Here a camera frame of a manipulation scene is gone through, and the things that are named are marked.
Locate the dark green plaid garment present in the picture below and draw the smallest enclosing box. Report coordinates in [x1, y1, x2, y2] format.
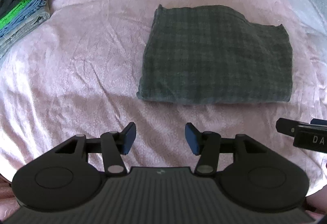
[137, 6, 293, 105]

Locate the pink bed blanket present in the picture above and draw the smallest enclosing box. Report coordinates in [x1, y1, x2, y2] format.
[1, 0, 326, 223]

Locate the light grey folded garment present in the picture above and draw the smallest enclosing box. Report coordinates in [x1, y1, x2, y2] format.
[1, 2, 50, 61]

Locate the blue folded garment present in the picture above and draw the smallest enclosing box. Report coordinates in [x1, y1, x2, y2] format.
[1, 0, 47, 37]

